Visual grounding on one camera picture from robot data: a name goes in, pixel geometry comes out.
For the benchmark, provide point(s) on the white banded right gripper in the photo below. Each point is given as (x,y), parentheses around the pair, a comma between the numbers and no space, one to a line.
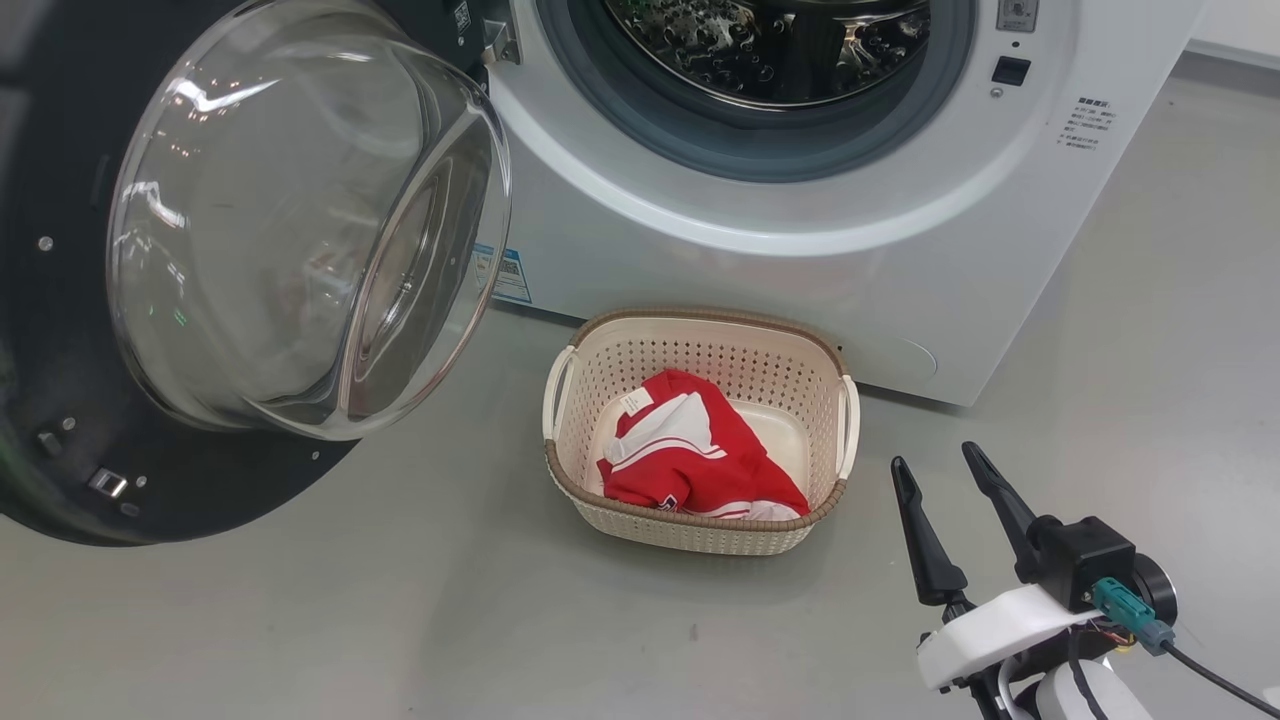
(1000,630)

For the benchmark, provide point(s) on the red garment with white lettering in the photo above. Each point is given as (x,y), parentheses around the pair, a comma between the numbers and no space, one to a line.
(700,450)

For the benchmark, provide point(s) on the black glass washing machine door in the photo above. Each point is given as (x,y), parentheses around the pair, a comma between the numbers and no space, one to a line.
(60,400)

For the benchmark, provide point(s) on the white front-load washing machine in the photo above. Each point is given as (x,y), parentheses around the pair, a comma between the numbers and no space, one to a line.
(800,280)

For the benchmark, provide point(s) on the cream perforated laundry basket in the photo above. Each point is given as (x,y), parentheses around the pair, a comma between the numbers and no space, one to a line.
(700,340)

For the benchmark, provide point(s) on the blue white energy label sticker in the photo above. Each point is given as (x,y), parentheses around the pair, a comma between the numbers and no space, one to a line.
(508,278)

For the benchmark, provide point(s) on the white cabinet panel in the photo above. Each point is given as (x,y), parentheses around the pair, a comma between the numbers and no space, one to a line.
(1240,25)

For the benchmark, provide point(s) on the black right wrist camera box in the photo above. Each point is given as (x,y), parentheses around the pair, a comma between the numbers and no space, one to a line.
(1085,560)

